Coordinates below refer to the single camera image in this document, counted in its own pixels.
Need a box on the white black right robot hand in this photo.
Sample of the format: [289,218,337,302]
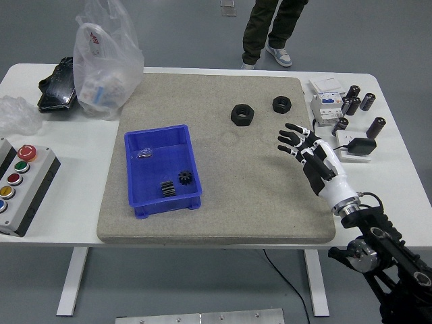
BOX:
[277,123,359,209]

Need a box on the large black toothed gear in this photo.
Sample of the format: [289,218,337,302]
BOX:
[159,180,176,198]

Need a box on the small black hex nut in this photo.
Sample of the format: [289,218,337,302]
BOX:
[271,95,293,115]

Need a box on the large black hex nut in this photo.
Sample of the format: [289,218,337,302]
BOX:
[230,103,256,127]

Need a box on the grey push-button control box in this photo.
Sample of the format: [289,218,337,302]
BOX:
[0,137,62,237]

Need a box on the white power socket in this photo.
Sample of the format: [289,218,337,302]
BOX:
[335,130,372,163]

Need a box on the white circuit breaker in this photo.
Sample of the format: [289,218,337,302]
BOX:
[310,93,348,128]

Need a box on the grey-brown table mat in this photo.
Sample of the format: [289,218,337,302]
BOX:
[96,73,337,244]

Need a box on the white table leg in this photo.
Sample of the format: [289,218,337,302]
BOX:
[55,247,89,317]
[302,248,330,317]

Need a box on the person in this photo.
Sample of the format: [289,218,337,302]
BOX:
[241,0,310,71]

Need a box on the blue plastic bin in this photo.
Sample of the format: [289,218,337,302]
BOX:
[124,124,203,220]

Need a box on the silver metal plate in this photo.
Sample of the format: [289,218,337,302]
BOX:
[115,308,285,324]

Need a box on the clear plastic floor piece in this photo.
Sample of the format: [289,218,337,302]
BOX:
[219,0,238,17]

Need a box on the large translucent plastic bag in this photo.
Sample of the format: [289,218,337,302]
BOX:
[73,0,145,121]

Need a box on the black glossy plastic tray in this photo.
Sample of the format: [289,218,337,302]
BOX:
[36,56,78,114]

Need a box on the crumpled clear plastic wrap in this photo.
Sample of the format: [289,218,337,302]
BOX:
[0,95,43,136]

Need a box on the black adapter cord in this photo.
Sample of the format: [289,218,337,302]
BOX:
[312,118,351,151]

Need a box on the white wall switch box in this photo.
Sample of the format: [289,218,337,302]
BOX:
[308,76,346,97]

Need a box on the black floor cable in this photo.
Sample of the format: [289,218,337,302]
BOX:
[263,248,311,324]

